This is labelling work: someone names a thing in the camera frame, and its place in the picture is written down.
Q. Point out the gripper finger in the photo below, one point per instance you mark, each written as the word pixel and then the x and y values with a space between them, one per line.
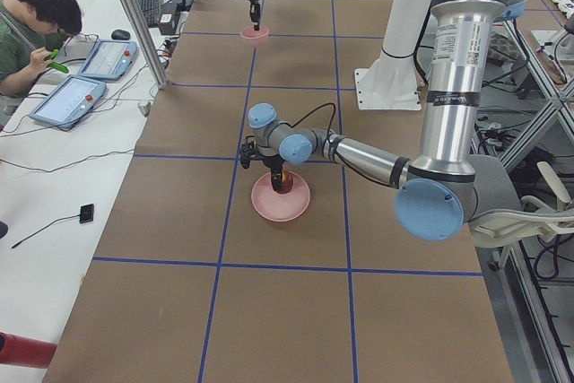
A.
pixel 253 15
pixel 258 17
pixel 275 181
pixel 280 179

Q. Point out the red apple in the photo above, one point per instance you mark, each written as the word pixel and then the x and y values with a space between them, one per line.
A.
pixel 287 183

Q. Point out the pink bowl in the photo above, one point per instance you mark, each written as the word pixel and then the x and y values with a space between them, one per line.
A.
pixel 255 38

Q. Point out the pink plate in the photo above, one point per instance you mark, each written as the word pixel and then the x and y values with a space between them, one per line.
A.
pixel 276 207

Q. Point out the black keyboard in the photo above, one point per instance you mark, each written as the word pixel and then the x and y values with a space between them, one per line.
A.
pixel 151 11

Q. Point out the black computer mouse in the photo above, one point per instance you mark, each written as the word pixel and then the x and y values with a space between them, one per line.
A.
pixel 120 35

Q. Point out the far blue teach pendant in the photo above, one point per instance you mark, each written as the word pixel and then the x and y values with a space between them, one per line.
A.
pixel 109 60

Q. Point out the blue teach pendant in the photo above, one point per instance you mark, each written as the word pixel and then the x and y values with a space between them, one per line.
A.
pixel 69 102
pixel 109 60

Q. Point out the eyeglasses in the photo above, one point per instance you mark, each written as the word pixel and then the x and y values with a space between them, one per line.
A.
pixel 82 40

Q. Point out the small black square device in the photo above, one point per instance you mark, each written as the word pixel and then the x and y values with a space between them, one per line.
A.
pixel 86 213

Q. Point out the green phone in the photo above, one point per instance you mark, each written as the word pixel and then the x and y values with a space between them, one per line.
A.
pixel 55 65

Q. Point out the near blue teach pendant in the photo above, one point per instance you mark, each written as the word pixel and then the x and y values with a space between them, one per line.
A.
pixel 69 102

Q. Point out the person in green shirt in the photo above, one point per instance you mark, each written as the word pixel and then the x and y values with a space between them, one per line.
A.
pixel 30 31

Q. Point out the white office chair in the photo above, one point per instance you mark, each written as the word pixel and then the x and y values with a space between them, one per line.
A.
pixel 503 218

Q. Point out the red cylinder bottle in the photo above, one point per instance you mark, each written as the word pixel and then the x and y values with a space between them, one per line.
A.
pixel 26 352

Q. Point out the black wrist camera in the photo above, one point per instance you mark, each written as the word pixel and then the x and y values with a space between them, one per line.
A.
pixel 248 152

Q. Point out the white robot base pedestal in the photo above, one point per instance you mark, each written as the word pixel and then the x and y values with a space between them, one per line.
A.
pixel 391 81

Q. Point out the aluminium frame post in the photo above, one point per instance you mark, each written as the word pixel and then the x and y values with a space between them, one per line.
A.
pixel 136 19

